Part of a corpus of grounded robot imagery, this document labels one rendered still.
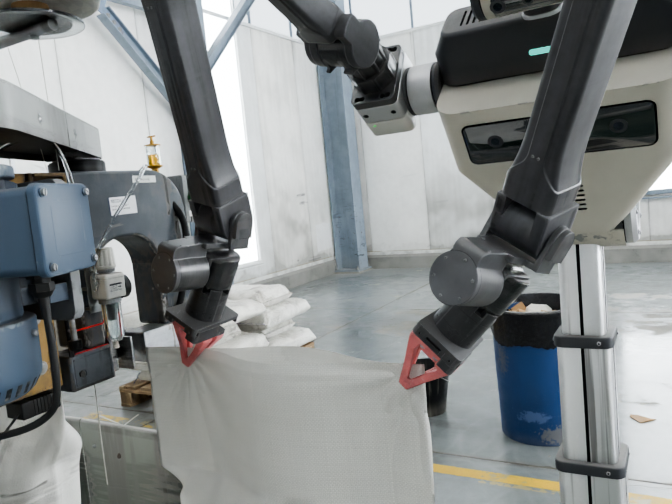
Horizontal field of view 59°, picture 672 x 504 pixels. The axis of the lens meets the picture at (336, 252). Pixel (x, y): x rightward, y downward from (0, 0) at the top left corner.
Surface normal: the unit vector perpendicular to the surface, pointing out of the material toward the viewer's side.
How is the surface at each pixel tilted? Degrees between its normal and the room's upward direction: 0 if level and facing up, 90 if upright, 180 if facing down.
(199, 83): 105
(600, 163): 130
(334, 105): 90
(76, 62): 90
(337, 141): 90
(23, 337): 91
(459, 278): 77
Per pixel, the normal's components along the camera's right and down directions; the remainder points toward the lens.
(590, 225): -0.31, 0.74
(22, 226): -0.09, 0.11
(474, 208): -0.49, 0.13
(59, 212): 0.99, -0.09
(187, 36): 0.75, 0.26
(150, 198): 0.87, -0.04
